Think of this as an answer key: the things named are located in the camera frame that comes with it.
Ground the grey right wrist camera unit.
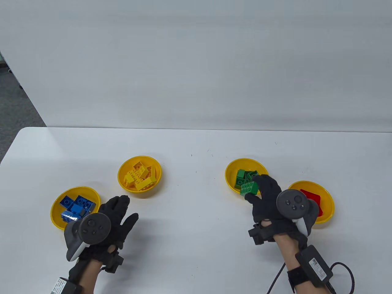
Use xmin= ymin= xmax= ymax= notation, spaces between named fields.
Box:
xmin=287 ymin=245 xmax=334 ymax=289

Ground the person's left forearm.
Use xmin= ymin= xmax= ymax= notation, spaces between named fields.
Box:
xmin=80 ymin=260 xmax=101 ymax=294

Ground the person's right forearm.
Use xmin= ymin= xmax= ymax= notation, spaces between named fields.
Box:
xmin=274 ymin=233 xmax=313 ymax=294

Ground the grey hand controller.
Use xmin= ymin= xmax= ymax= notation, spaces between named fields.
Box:
xmin=276 ymin=189 xmax=319 ymax=237
xmin=64 ymin=213 xmax=111 ymax=262

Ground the thin grey braided cable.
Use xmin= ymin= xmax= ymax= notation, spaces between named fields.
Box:
xmin=267 ymin=263 xmax=285 ymax=294

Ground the person's right hand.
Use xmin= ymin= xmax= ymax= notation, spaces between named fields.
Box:
xmin=244 ymin=175 xmax=308 ymax=250

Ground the person's left hand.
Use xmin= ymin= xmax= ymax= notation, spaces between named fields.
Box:
xmin=68 ymin=195 xmax=139 ymax=286

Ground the black left wrist camera unit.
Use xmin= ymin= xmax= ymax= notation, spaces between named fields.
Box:
xmin=51 ymin=277 xmax=83 ymax=294

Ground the yellow plastic bowl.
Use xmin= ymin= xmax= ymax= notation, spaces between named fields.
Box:
xmin=224 ymin=158 xmax=269 ymax=196
xmin=287 ymin=180 xmax=335 ymax=224
xmin=51 ymin=186 xmax=101 ymax=230
xmin=118 ymin=156 xmax=162 ymax=193

